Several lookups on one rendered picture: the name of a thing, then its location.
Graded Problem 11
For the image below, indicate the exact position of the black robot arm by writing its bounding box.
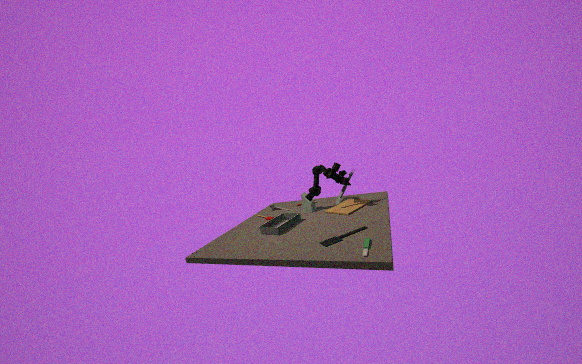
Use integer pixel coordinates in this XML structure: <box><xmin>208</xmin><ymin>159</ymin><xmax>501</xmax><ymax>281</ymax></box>
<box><xmin>305</xmin><ymin>162</ymin><xmax>347</xmax><ymax>201</ymax></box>

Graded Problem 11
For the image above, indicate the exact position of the light brown wooden board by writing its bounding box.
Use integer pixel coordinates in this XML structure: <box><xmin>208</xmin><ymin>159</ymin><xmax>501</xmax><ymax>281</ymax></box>
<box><xmin>324</xmin><ymin>199</ymin><xmax>372</xmax><ymax>215</ymax></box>

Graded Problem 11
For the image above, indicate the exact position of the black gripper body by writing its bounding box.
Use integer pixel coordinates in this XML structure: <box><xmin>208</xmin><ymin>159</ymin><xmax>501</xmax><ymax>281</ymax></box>
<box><xmin>333</xmin><ymin>174</ymin><xmax>349</xmax><ymax>185</ymax></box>

